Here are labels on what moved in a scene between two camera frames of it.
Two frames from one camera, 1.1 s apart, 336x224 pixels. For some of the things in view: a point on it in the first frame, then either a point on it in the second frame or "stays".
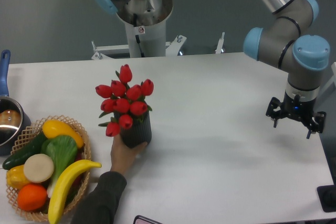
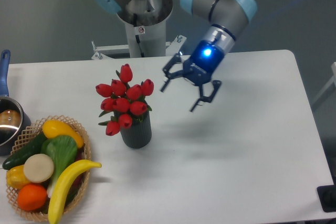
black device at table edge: [327, 195] stays
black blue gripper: [301, 110] → [205, 59]
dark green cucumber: [20, 158] stays
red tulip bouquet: [127, 103] stays
